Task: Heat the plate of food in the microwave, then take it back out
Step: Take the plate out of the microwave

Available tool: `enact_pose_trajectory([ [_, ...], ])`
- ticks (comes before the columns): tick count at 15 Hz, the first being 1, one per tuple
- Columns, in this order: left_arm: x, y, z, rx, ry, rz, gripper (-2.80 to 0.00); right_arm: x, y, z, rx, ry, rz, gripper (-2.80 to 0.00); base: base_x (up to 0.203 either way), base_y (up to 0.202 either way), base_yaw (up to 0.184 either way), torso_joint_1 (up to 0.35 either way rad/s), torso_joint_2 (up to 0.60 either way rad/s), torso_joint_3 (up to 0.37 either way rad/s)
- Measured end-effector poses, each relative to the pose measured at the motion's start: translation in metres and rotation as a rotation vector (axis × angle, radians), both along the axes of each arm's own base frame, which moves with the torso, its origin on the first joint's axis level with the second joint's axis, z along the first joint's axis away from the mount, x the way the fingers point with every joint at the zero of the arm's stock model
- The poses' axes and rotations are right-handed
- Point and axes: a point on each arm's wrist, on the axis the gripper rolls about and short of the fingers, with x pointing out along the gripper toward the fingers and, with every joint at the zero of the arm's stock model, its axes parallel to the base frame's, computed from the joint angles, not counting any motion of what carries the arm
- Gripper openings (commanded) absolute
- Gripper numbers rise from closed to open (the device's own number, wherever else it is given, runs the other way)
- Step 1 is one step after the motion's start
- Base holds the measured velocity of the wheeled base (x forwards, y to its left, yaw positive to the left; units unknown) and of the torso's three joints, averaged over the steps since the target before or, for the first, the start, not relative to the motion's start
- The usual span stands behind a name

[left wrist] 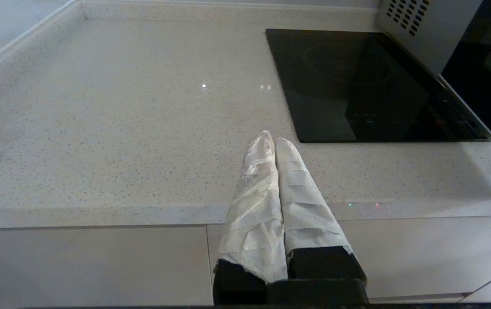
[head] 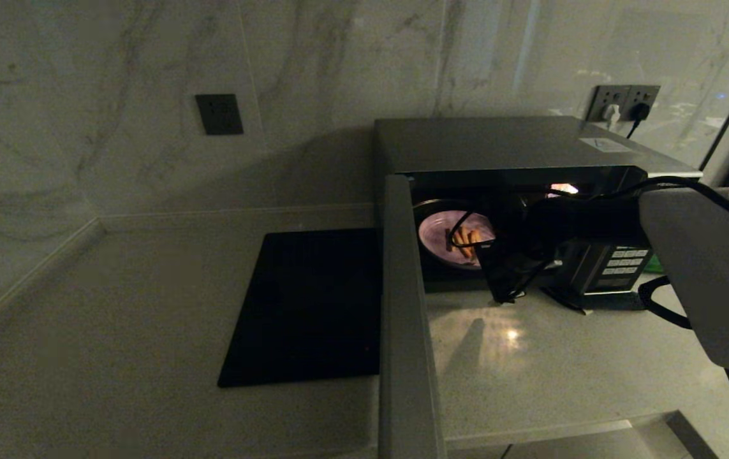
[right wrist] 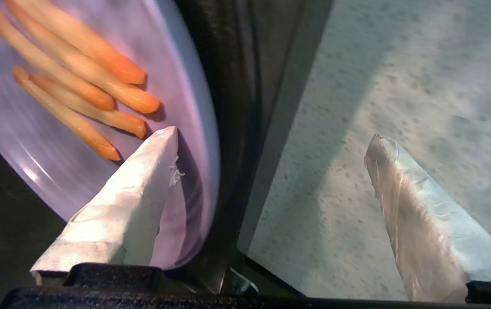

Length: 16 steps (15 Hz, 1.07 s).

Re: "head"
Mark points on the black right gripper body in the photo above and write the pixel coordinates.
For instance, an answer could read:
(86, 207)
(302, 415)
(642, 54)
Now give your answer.
(581, 220)

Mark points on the purple round plate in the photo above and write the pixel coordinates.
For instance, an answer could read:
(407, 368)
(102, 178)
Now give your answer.
(434, 236)

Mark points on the black glass microwave door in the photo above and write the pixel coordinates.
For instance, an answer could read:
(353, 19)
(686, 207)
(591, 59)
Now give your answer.
(405, 331)

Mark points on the silver black microwave oven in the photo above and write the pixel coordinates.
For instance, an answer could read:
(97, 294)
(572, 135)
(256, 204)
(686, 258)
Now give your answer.
(498, 143)

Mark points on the orange french fry stick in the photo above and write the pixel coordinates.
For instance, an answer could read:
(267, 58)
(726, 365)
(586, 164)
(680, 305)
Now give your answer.
(474, 236)
(460, 239)

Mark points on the white power plug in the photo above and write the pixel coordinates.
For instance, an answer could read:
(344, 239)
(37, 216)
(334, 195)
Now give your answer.
(611, 115)

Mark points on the black glass induction cooktop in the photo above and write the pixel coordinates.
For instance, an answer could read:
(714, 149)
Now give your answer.
(307, 306)

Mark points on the double grey wall socket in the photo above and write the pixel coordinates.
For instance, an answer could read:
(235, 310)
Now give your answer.
(619, 94)

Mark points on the single black wall socket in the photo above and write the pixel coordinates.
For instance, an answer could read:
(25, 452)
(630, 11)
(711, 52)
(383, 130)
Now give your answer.
(219, 115)

